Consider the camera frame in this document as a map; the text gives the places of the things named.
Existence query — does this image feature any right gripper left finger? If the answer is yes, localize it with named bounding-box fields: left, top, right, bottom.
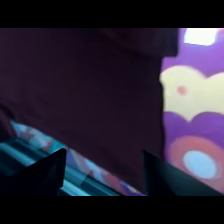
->
left=0, top=147, right=67, bottom=197

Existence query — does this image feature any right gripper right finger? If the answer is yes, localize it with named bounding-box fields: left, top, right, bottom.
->
left=142, top=149, right=223, bottom=197

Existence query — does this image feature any dark red garment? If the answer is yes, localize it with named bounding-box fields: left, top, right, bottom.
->
left=0, top=28, right=181, bottom=197

